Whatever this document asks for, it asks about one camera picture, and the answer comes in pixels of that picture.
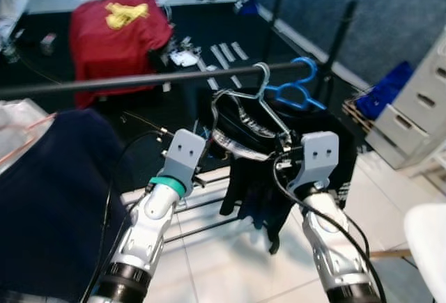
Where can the metal clothes rail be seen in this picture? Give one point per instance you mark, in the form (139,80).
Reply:
(139,81)

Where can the black rack upright pole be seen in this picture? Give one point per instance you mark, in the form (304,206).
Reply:
(343,45)

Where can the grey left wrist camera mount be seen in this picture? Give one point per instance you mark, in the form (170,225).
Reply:
(185,151)

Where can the grey drawer cabinet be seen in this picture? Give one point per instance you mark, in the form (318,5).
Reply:
(411,108)

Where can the red shirt with yellow print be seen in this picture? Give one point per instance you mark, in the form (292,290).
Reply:
(118,45)

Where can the white moulded chair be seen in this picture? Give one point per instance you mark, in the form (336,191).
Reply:
(428,247)

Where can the white plastic device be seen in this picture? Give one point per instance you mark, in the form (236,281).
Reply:
(185,58)

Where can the navy shirt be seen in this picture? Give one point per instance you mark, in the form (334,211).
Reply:
(56,205)

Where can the black garment with lettered band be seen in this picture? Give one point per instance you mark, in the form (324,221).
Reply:
(251,191)

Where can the blue cloth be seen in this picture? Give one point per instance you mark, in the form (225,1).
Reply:
(390,90)

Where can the blue hanger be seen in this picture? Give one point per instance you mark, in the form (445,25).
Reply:
(282,92)

